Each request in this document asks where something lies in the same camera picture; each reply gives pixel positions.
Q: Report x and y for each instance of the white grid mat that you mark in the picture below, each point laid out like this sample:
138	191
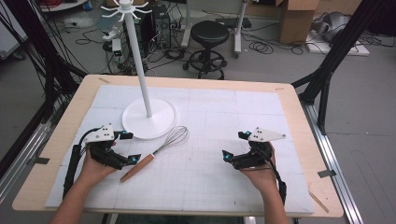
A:
202	174

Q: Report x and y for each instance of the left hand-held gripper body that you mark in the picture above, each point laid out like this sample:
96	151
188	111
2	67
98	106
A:
101	151

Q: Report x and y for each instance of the white hook stand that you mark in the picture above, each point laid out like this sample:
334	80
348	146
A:
137	46

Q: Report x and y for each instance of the flat black box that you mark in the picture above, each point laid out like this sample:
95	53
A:
233	22

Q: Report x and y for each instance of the black metal frame stand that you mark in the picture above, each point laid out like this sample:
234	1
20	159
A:
40	53
336	53

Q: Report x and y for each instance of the white floor board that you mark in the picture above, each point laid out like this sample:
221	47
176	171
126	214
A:
358	49

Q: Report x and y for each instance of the thin wooden strip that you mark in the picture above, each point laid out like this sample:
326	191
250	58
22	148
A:
319	202

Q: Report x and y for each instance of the person's left hand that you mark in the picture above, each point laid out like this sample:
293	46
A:
93	171

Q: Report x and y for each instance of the white power adapter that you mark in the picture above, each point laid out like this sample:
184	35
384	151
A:
116	46

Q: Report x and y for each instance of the person's right hand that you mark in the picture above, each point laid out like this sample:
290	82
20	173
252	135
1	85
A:
263	177

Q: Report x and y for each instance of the black tape piece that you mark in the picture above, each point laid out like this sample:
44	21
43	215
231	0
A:
42	160
327	173

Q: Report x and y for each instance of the wooden table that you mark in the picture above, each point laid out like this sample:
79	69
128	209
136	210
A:
305	130

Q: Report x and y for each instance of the black computer tower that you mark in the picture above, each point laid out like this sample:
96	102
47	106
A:
162	29

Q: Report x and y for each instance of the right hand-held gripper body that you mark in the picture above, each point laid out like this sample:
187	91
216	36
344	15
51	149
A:
255	157

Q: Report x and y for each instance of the white stand leg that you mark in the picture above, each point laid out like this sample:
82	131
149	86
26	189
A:
186	28
239	34

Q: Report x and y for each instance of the black round stool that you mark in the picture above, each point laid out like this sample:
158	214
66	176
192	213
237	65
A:
209	32

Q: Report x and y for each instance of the cardboard box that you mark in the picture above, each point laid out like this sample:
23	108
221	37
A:
295	25

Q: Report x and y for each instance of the grey device on floor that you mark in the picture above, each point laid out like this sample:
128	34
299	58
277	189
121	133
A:
333	26

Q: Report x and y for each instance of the aluminium rail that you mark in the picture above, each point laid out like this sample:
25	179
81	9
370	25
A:
336	174
21	158

